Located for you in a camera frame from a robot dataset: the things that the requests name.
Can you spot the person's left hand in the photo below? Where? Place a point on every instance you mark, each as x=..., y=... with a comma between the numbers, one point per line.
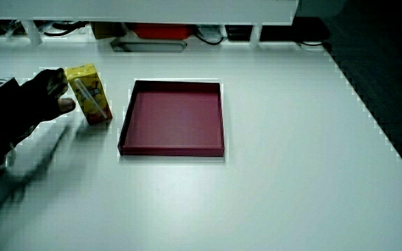
x=37, y=96

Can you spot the white raised shelf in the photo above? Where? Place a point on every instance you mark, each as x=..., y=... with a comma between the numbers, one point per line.
x=145, y=10

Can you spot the white adapter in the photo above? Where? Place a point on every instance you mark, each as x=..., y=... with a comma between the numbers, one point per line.
x=209, y=32

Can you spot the brown cardboard box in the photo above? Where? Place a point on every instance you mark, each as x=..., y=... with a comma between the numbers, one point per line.
x=107, y=29

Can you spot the dark red square tray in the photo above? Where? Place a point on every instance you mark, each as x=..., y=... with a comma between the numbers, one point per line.
x=174, y=120

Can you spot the red plastic box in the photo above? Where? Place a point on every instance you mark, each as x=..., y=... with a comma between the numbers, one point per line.
x=162, y=30

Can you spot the black flat device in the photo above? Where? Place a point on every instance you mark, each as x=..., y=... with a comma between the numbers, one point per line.
x=284, y=32

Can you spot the yellow ice redtea carton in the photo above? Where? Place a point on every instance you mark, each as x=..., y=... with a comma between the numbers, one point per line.
x=91, y=92

